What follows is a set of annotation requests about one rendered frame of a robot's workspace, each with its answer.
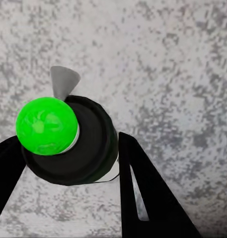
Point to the insectifuge atomizer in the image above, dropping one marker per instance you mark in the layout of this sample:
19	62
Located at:
66	139

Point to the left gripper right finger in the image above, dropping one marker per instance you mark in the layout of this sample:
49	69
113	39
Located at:
167	219

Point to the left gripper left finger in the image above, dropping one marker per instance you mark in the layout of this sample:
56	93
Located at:
12	164

